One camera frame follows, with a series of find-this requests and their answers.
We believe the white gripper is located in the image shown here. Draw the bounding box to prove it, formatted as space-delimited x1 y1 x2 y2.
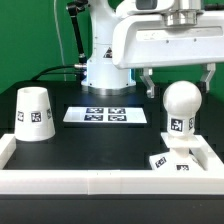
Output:
112 13 224 98

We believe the white lamp bulb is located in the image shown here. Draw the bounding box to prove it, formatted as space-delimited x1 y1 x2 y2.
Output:
163 81 202 138

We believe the white lamp base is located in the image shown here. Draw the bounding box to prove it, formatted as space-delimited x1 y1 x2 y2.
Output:
149 132 203 172

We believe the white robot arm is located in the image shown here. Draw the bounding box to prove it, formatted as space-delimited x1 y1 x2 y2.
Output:
82 0 224 98

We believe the white lamp shade cone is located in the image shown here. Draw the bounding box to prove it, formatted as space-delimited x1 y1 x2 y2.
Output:
15 87 55 142

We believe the white marker sheet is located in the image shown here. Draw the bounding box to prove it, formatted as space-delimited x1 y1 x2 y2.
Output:
63 107 147 124

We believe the white U-shaped fence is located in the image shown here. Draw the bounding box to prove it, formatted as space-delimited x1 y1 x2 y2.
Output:
0 134 224 195

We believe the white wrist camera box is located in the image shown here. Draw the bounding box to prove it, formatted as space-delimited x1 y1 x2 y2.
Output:
116 0 169 18

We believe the black cable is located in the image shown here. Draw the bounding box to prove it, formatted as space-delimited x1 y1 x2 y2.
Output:
30 64 88 82

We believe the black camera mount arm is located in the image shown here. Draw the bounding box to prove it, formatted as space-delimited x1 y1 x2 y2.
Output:
66 0 88 64

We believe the white thin cable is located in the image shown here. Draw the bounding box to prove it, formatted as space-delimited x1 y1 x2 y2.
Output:
52 0 66 66

